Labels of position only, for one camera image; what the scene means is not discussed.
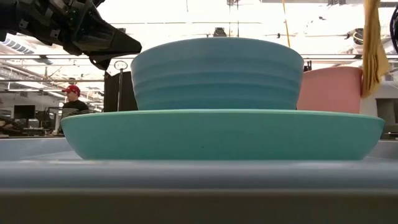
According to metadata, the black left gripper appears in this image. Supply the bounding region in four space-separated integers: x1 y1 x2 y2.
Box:
0 0 142 71

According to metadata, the blue bowl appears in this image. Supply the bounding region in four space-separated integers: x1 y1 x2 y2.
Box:
130 37 305 111

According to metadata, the teal plate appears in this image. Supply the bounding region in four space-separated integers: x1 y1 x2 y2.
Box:
60 108 386 161

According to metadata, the pink cup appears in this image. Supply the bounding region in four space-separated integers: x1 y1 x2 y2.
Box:
297 66 364 114

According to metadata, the yellow cloth napkin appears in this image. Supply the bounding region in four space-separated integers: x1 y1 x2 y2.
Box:
362 0 389 99

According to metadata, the round sign stand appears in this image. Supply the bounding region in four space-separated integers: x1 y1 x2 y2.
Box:
113 60 128 112

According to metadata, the black room divider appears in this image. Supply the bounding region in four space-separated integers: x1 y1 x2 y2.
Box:
103 70 139 113

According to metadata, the person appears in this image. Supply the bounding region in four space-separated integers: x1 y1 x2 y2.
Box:
57 84 91 134

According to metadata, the black monitor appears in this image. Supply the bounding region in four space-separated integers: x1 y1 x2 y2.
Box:
13 105 36 121

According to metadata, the yellow cable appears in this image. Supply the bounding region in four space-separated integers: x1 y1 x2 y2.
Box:
281 0 292 49

